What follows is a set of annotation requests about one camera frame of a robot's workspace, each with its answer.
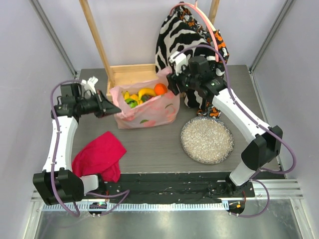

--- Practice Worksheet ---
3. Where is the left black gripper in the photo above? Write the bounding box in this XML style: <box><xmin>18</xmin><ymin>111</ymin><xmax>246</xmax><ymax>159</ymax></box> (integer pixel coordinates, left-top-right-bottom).
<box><xmin>76</xmin><ymin>90</ymin><xmax>121</xmax><ymax>119</ymax></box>

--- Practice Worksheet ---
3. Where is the fake green apple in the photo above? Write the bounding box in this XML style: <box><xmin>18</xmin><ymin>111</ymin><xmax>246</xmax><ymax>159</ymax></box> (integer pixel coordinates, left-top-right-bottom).
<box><xmin>125</xmin><ymin>98</ymin><xmax>139</xmax><ymax>109</ymax></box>

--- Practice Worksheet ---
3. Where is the pink plastic bag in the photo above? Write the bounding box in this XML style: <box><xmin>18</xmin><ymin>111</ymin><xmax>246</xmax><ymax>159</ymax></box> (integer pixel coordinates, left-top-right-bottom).
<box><xmin>110</xmin><ymin>67</ymin><xmax>180</xmax><ymax>129</ymax></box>

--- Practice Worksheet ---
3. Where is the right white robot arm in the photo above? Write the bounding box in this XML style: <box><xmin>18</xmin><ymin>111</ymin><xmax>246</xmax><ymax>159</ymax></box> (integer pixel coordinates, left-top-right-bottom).
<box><xmin>166</xmin><ymin>52</ymin><xmax>283</xmax><ymax>197</ymax></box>

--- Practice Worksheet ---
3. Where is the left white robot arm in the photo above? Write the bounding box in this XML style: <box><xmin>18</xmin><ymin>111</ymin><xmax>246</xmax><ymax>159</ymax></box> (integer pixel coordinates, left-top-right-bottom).
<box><xmin>32</xmin><ymin>77</ymin><xmax>121</xmax><ymax>206</ymax></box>

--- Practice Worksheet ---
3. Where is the fake orange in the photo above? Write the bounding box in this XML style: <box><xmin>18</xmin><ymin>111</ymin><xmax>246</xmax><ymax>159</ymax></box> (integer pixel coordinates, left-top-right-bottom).
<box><xmin>154</xmin><ymin>83</ymin><xmax>168</xmax><ymax>96</ymax></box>

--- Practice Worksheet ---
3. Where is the fake yellow lemon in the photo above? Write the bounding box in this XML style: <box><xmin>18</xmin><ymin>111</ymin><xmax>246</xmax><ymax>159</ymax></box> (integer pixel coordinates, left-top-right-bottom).
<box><xmin>122</xmin><ymin>91</ymin><xmax>130</xmax><ymax>100</ymax></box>

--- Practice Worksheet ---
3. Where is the fake banana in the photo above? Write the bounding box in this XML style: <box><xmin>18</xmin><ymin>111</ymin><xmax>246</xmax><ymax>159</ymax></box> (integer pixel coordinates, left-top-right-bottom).
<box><xmin>138</xmin><ymin>88</ymin><xmax>157</xmax><ymax>100</ymax></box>

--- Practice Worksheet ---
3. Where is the fake yellow mango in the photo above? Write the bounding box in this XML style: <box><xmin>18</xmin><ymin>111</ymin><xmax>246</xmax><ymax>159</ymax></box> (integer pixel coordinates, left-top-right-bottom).
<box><xmin>130</xmin><ymin>94</ymin><xmax>139</xmax><ymax>103</ymax></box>

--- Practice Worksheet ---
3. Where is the wooden clothes rack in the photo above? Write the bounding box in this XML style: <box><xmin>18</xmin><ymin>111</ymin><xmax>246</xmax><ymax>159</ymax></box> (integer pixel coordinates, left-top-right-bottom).
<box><xmin>79</xmin><ymin>0</ymin><xmax>220</xmax><ymax>102</ymax></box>

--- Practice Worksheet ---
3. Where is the red cloth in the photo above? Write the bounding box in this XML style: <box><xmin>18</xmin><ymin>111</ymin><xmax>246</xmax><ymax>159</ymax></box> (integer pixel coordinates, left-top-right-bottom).
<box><xmin>72</xmin><ymin>131</ymin><xmax>127</xmax><ymax>182</ymax></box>

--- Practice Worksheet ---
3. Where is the zebra print garment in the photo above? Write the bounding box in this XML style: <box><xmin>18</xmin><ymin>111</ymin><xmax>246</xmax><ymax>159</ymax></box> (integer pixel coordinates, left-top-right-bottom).
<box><xmin>155</xmin><ymin>14</ymin><xmax>195</xmax><ymax>73</ymax></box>

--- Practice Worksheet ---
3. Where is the pink clothes hanger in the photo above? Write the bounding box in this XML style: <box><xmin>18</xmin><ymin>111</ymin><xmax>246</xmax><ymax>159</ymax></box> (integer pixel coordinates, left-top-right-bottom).
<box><xmin>169</xmin><ymin>0</ymin><xmax>219</xmax><ymax>63</ymax></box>

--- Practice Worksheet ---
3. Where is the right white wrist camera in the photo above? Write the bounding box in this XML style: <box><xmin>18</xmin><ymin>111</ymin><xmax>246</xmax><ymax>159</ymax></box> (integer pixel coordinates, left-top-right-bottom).
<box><xmin>168</xmin><ymin>51</ymin><xmax>187</xmax><ymax>76</ymax></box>

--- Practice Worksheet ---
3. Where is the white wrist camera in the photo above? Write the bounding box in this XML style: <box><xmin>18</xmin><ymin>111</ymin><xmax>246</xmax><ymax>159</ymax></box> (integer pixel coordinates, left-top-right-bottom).
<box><xmin>168</xmin><ymin>51</ymin><xmax>187</xmax><ymax>76</ymax></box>
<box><xmin>80</xmin><ymin>76</ymin><xmax>99</xmax><ymax>95</ymax></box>

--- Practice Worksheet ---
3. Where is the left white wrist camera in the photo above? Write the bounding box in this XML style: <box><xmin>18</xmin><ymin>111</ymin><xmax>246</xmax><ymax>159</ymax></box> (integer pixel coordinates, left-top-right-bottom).
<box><xmin>80</xmin><ymin>76</ymin><xmax>99</xmax><ymax>95</ymax></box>

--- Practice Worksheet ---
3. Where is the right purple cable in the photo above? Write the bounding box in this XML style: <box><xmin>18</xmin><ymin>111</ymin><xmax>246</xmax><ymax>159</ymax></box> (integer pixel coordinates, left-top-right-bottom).
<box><xmin>175</xmin><ymin>44</ymin><xmax>298</xmax><ymax>219</ymax></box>

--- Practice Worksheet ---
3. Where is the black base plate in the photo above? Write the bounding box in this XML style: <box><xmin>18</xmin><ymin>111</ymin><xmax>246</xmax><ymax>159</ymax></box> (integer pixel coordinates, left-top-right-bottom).
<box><xmin>105</xmin><ymin>172</ymin><xmax>255</xmax><ymax>204</ymax></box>

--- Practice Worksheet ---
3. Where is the white cable duct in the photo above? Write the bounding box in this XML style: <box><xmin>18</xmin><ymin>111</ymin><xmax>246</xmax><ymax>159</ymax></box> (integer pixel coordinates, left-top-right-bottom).
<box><xmin>42</xmin><ymin>202</ymin><xmax>229</xmax><ymax>212</ymax></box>

